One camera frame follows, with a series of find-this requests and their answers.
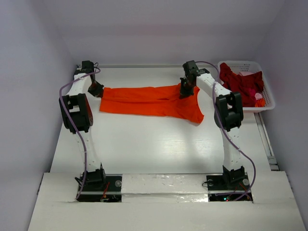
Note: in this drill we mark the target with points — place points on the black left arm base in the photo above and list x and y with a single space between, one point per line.
109 193

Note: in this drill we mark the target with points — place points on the orange t shirt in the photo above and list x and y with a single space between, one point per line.
152 101

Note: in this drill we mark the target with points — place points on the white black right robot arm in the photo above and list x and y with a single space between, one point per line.
228 117

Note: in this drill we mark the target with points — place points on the dark red t shirt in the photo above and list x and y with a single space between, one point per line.
247 85

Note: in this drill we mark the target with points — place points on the orange garment in basket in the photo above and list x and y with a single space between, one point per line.
260 103

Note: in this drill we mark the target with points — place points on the white plastic laundry basket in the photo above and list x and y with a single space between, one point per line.
246 68

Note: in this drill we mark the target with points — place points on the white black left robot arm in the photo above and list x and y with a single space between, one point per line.
78 119

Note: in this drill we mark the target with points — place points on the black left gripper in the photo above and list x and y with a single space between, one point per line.
98 92

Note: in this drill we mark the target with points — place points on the pink garment in basket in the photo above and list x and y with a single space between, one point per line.
258 96

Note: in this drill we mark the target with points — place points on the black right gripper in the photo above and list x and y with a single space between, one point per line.
185 87

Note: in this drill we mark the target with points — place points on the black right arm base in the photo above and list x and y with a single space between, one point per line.
219 191

